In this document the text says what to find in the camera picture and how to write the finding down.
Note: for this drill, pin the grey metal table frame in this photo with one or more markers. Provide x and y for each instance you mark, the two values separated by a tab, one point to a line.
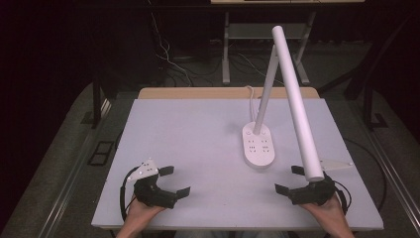
226	49

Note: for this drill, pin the person's left hand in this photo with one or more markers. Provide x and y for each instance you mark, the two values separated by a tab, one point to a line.
142	213

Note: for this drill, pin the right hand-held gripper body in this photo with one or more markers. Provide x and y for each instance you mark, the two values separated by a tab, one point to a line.
313	195

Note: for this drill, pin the person's right hand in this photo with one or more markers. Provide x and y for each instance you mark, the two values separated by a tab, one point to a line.
325	211

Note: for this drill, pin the black metal stand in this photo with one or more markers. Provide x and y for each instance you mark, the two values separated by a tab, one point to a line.
96	102
369	102

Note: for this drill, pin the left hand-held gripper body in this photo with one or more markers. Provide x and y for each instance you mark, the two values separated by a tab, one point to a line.
153	193

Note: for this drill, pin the white desk lamp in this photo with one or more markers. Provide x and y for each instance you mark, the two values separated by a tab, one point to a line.
259	148

